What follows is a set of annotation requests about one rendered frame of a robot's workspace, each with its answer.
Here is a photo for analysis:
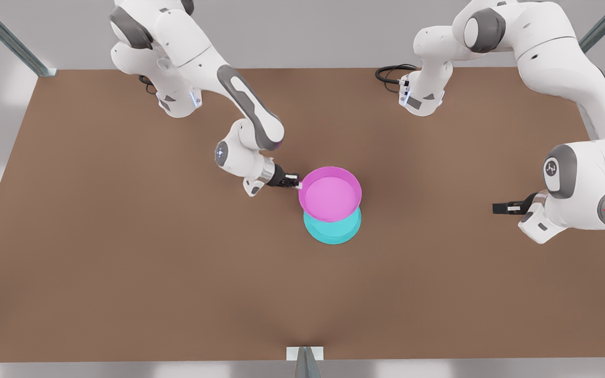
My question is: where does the pink plate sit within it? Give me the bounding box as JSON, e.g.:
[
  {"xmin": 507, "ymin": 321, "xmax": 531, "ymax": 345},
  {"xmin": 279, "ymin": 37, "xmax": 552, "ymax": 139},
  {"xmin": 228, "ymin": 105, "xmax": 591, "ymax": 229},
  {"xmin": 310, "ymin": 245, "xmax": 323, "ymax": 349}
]
[{"xmin": 298, "ymin": 166, "xmax": 362, "ymax": 223}]

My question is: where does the blue plate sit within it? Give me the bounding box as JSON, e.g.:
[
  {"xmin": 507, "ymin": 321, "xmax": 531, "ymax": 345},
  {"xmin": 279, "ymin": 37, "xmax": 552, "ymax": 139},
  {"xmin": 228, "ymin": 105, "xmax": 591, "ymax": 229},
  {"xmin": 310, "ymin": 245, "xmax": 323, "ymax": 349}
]
[{"xmin": 303, "ymin": 207, "xmax": 362, "ymax": 245}]

